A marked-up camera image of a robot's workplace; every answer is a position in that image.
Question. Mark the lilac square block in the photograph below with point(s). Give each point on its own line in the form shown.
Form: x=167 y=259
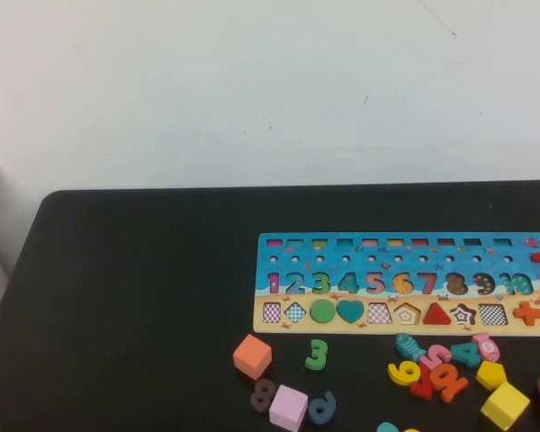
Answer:
x=288 y=405

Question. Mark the yellow square block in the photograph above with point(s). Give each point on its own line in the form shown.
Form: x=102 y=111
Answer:
x=504 y=405

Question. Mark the red number seven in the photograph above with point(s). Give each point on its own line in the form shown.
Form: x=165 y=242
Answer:
x=422 y=389

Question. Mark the colourful wooden puzzle board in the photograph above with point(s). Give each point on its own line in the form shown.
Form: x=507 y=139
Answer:
x=387 y=270

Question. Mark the yellow number six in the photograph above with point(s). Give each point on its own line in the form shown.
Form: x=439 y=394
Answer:
x=402 y=374

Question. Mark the green circle piece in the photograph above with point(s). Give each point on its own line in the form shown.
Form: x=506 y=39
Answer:
x=322 y=311

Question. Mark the orange square block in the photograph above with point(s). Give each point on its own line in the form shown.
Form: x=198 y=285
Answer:
x=251 y=353

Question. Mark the teal number four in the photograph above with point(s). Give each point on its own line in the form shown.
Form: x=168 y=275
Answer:
x=467 y=353

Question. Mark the pink wooden fish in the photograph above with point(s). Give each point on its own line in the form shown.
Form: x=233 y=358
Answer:
x=488 y=347

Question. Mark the orange plus sign piece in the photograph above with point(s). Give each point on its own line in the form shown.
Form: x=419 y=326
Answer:
x=526 y=312

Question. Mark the green number three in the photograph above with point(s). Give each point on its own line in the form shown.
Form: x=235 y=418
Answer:
x=317 y=355

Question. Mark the red triangle piece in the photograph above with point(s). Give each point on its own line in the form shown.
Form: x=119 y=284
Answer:
x=437 y=316

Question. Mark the teal wooden piece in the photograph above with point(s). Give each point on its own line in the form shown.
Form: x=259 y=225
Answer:
x=387 y=427

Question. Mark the blue-grey number nine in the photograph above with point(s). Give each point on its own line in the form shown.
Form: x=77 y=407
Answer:
x=324 y=411

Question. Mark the orange number ten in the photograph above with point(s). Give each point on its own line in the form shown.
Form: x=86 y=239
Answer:
x=450 y=382

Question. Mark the yellow pentagon block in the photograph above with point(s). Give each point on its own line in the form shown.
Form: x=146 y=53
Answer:
x=490 y=374

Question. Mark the teal wooden fish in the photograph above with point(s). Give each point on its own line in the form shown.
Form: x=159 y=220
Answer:
x=409 y=347

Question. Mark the teal heart piece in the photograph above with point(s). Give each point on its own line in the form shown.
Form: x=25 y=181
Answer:
x=350 y=310

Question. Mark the brown number eight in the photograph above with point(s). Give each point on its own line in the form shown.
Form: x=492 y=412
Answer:
x=263 y=396

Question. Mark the pink number five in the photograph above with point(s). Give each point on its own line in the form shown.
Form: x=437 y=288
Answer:
x=432 y=357

